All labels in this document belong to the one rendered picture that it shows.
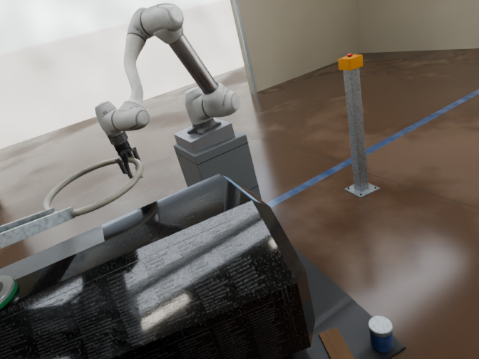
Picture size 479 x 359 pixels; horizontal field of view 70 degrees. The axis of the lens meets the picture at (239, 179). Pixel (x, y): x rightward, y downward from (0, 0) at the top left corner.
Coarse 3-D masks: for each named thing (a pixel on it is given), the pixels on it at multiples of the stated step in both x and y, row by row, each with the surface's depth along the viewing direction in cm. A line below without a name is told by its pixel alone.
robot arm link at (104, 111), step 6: (102, 102) 165; (108, 102) 164; (96, 108) 163; (102, 108) 162; (108, 108) 163; (114, 108) 166; (96, 114) 164; (102, 114) 163; (108, 114) 162; (102, 120) 164; (108, 120) 162; (102, 126) 166; (108, 126) 164; (114, 126) 163; (108, 132) 168; (114, 132) 168
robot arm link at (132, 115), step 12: (132, 36) 176; (132, 48) 176; (132, 60) 174; (132, 72) 169; (132, 84) 165; (132, 96) 162; (120, 108) 159; (132, 108) 156; (144, 108) 163; (120, 120) 158; (132, 120) 155; (144, 120) 157
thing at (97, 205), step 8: (104, 160) 185; (112, 160) 183; (128, 160) 178; (136, 160) 173; (88, 168) 183; (96, 168) 184; (72, 176) 179; (80, 176) 181; (136, 176) 158; (64, 184) 175; (128, 184) 153; (56, 192) 170; (120, 192) 149; (48, 200) 162; (104, 200) 146; (112, 200) 147; (48, 208) 153; (80, 208) 145; (88, 208) 144; (96, 208) 145; (72, 216) 145
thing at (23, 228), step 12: (36, 216) 142; (48, 216) 135; (60, 216) 139; (0, 228) 128; (12, 228) 132; (24, 228) 125; (36, 228) 129; (48, 228) 134; (0, 240) 117; (12, 240) 121
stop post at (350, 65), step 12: (348, 60) 234; (360, 60) 237; (348, 72) 241; (348, 84) 246; (360, 84) 246; (348, 96) 251; (360, 96) 249; (348, 108) 256; (360, 108) 253; (348, 120) 261; (360, 120) 256; (360, 132) 260; (360, 144) 264; (360, 156) 268; (360, 168) 272; (360, 180) 276; (360, 192) 280
